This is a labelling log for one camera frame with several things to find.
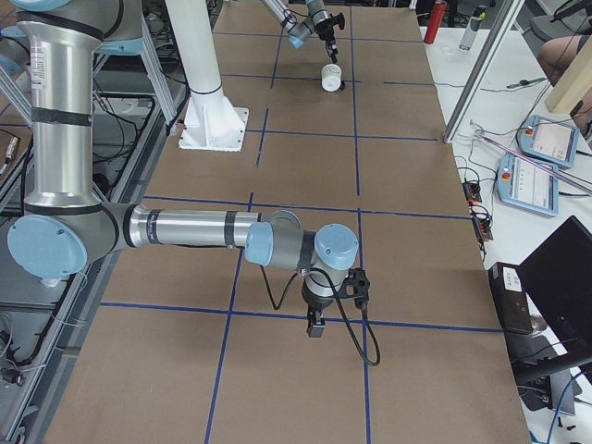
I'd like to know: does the aluminium side frame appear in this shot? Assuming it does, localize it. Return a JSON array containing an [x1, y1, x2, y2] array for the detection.
[[1, 28, 185, 443]]

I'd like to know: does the seated person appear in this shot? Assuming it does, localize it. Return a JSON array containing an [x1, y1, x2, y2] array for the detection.
[[536, 35, 590, 86]]

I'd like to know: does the near teach pendant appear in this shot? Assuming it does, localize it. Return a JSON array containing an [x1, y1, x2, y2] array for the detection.
[[497, 154, 559, 217]]

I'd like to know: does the black monitor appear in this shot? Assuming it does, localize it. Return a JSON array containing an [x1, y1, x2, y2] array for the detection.
[[514, 216, 591, 384]]

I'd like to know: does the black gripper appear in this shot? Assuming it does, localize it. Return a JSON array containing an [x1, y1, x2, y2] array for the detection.
[[302, 286, 334, 339], [315, 16, 339, 63]]

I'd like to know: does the far teach pendant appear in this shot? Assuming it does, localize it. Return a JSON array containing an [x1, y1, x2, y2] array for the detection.
[[518, 115, 580, 169]]

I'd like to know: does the wooden beam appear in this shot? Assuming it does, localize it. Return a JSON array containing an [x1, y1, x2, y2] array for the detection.
[[545, 40, 591, 114]]

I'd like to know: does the teach pendant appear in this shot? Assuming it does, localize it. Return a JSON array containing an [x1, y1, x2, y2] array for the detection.
[[518, 115, 580, 169], [497, 154, 559, 217]]

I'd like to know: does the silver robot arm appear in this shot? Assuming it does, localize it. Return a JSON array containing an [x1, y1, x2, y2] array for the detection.
[[7, 1, 367, 339], [262, 0, 345, 64]]

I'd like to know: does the white smiley mug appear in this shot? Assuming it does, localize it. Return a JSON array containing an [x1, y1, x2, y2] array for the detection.
[[321, 63, 345, 93]]

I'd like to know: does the red bottle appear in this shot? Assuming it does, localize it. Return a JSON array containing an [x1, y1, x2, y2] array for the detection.
[[424, 0, 448, 44]]

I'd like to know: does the reacher grabber stick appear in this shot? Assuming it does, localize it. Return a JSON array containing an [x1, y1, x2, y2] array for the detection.
[[469, 118, 592, 191]]

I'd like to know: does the black computer box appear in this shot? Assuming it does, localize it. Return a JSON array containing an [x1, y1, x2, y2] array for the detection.
[[487, 262, 533, 335]]

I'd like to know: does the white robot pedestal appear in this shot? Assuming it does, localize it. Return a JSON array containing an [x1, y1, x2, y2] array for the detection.
[[166, 0, 249, 153]]

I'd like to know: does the aluminium frame post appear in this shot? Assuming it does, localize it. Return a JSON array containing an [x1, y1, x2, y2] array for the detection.
[[443, 0, 524, 143]]

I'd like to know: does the clear water bottle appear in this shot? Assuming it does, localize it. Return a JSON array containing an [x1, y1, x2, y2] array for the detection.
[[459, 5, 487, 51]]

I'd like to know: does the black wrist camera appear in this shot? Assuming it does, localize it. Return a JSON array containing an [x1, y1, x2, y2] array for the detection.
[[331, 13, 345, 31], [338, 267, 370, 311]]

